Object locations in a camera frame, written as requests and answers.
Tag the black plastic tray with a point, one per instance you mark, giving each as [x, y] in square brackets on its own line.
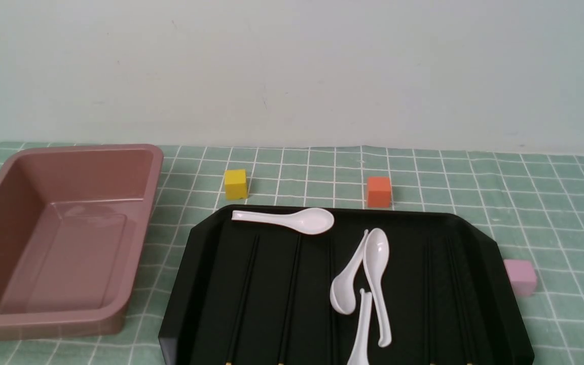
[250, 293]

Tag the white spoon middle left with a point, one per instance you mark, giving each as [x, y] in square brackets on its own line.
[342, 294]

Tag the yellow cube block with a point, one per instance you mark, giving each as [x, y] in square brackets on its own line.
[235, 184]

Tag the white spoon middle right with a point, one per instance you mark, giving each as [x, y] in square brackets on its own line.
[375, 260]

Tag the green checked tablecloth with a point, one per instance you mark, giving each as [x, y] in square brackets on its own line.
[531, 204]

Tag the pink plastic bin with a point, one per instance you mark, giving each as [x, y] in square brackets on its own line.
[72, 227]

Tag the white spoon at bottom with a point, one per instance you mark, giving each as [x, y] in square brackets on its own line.
[359, 350]

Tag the orange cube block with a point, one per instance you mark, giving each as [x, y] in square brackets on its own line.
[379, 192]

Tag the white spoon at top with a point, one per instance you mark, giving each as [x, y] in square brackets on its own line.
[306, 221]

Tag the white spoon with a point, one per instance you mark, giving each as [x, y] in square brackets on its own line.
[375, 260]
[342, 294]
[359, 350]
[306, 221]

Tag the pink cube block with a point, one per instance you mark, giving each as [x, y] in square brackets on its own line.
[522, 277]

